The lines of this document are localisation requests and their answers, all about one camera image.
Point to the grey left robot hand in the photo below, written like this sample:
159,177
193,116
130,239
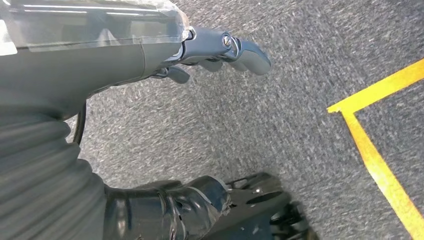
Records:
82,59

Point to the yellow floor tape square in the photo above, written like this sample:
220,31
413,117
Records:
381,165

